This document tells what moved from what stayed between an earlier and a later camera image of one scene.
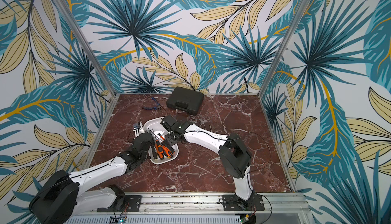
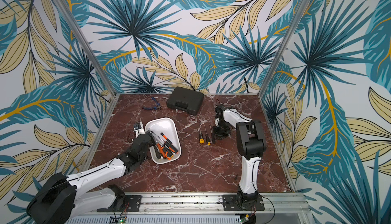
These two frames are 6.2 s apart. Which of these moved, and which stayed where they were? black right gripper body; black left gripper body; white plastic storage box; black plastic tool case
Moved: black right gripper body
Stayed: black plastic tool case; white plastic storage box; black left gripper body
